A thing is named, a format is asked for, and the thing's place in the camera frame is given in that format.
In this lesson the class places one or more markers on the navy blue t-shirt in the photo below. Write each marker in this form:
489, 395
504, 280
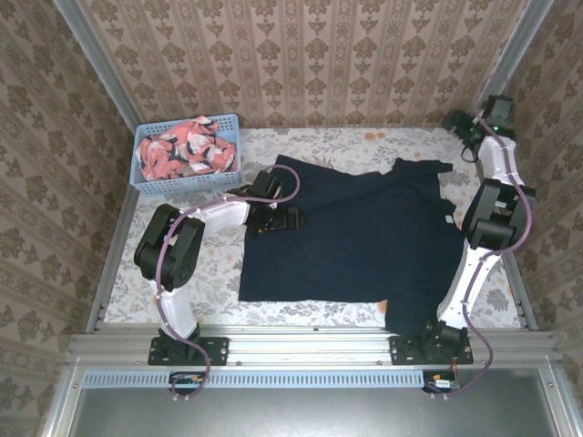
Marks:
355, 246

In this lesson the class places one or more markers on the blue plastic laundry basket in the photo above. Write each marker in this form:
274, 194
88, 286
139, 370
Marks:
182, 185

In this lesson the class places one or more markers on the pink navy white patterned garment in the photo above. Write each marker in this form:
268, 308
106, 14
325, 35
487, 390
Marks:
182, 150

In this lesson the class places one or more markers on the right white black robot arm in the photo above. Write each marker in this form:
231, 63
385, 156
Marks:
496, 214

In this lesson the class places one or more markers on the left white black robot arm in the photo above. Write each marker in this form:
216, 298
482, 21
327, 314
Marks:
168, 246

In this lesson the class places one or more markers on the floral printed tablecloth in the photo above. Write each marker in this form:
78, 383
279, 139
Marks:
328, 141

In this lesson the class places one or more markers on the grey metal panel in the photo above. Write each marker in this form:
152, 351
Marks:
319, 414

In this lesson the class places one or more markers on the aluminium frame post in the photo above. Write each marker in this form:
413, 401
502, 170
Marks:
106, 68
504, 68

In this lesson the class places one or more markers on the long aluminium mounting rail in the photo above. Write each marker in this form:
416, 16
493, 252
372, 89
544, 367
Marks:
309, 348

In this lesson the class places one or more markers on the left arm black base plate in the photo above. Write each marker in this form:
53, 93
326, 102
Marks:
218, 350

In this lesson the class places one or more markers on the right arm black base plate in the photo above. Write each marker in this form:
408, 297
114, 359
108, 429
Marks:
401, 350

